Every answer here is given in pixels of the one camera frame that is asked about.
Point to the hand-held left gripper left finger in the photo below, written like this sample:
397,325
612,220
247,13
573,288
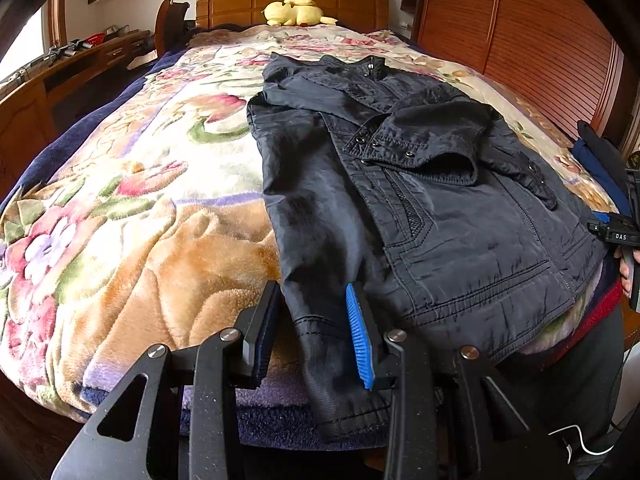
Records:
267,330

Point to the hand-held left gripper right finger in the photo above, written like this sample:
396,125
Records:
360,335

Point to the dark zip jacket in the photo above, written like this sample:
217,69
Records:
425,210

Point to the person's right hand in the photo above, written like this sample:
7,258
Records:
625,270

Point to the folded blue garment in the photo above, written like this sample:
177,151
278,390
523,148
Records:
587,170

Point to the folded black garment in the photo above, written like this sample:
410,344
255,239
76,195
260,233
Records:
600,145

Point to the floral plush blanket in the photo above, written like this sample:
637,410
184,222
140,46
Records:
150,210

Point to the person's dark trousers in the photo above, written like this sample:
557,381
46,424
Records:
560,385

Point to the wooden slatted wardrobe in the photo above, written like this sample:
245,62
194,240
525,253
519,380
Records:
525,35

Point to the long wooden desk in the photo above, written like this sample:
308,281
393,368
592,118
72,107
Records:
30,120

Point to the yellow plush toy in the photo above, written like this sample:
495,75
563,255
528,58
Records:
287,12

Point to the wooden chair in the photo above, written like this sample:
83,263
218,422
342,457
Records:
167,25

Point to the wooden bed headboard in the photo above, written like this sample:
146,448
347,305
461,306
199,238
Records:
240,0

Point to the black desk clutter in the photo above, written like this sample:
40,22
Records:
67,50

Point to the window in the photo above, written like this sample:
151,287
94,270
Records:
30,45

